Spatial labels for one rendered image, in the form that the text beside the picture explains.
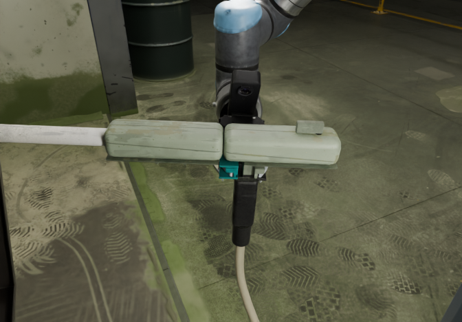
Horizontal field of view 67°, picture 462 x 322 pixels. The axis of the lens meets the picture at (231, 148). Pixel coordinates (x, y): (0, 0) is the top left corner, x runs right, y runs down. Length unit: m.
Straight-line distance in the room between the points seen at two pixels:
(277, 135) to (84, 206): 1.29
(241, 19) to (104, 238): 1.06
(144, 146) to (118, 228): 1.06
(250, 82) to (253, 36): 0.18
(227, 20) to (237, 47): 0.05
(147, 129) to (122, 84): 1.90
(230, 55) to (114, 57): 1.65
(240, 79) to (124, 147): 0.20
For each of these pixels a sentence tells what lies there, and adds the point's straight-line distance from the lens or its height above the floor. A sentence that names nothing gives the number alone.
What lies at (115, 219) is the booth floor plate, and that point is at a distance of 1.55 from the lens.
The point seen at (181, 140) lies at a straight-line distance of 0.45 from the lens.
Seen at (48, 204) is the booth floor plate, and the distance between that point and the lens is 1.74.
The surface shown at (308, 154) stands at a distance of 0.47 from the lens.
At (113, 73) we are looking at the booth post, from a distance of 2.33.
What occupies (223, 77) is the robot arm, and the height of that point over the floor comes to 0.81.
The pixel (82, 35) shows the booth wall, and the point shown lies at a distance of 2.25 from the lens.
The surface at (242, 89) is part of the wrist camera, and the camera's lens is 0.55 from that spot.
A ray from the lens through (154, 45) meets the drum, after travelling 2.85.
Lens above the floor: 1.06
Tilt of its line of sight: 32 degrees down
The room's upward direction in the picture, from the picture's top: straight up
